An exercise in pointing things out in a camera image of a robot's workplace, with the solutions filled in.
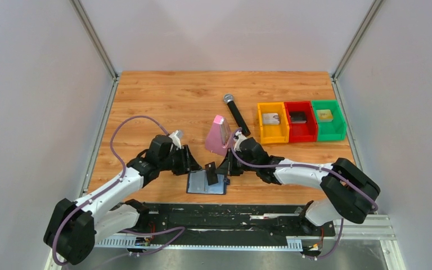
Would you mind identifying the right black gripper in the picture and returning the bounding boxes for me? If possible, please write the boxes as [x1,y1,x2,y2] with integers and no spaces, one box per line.
[215,148,258,177]

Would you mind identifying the red plastic bin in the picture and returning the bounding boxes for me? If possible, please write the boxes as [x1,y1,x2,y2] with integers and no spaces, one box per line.
[284,101,318,143]

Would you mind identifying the pink metronome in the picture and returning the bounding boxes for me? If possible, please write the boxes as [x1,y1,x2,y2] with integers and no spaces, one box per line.
[205,115,231,156]

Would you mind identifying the black cards in red bin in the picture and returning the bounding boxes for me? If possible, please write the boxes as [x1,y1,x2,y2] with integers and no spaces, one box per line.
[289,111,307,124]

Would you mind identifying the green plastic bin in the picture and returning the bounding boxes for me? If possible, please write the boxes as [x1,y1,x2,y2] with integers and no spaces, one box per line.
[311,100,347,142]

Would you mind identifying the black VIP card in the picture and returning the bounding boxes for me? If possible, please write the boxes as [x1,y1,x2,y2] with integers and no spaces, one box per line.
[205,161,219,186]

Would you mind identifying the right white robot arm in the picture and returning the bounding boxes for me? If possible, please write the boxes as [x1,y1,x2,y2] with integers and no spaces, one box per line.
[216,136,381,235]

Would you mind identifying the black microphone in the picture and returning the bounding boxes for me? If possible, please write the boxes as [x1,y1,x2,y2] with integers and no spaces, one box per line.
[223,93,251,136]

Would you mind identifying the yellow plastic bin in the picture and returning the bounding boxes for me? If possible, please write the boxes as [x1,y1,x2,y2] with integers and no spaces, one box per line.
[257,102,290,144]

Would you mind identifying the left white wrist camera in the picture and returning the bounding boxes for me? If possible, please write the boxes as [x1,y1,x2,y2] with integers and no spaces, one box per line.
[169,130,183,149]

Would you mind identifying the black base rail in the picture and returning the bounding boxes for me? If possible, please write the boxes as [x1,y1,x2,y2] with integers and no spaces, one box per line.
[131,203,335,248]

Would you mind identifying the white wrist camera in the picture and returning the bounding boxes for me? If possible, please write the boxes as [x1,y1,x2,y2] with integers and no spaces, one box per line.
[169,130,183,149]
[233,132,247,151]

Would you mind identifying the blue leather card holder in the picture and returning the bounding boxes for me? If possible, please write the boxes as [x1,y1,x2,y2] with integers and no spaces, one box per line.
[186,170,230,195]

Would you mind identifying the white cards in yellow bin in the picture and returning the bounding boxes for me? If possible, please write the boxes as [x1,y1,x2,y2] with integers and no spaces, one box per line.
[262,112,281,125]

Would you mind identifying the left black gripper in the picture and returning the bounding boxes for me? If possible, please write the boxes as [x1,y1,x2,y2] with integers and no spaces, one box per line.
[159,145,203,176]

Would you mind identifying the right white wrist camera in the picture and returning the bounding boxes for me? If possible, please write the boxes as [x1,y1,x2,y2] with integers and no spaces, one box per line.
[233,132,247,151]

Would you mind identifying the gold cards in green bin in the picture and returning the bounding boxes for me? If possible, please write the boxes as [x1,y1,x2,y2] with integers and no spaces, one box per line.
[316,109,334,123]

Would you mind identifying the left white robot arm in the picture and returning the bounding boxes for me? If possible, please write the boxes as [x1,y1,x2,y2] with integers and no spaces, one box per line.
[43,134,202,266]

